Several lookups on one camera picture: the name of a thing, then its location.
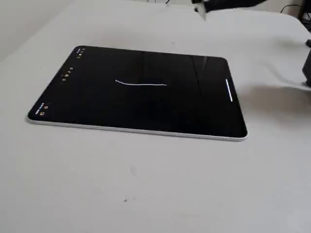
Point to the small black knob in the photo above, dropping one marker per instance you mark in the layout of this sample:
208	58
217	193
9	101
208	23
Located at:
308	43

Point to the dark background equipment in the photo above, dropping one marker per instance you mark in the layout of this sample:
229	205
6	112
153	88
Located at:
305	11

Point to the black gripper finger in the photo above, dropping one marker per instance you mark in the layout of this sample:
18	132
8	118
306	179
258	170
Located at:
196	1
228	3

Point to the white stylus pencil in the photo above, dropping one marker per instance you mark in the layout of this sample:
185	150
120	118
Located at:
202	12

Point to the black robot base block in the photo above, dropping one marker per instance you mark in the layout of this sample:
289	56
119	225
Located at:
307	70

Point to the black screen silver tablet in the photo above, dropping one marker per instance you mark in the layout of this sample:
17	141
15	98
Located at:
136	109

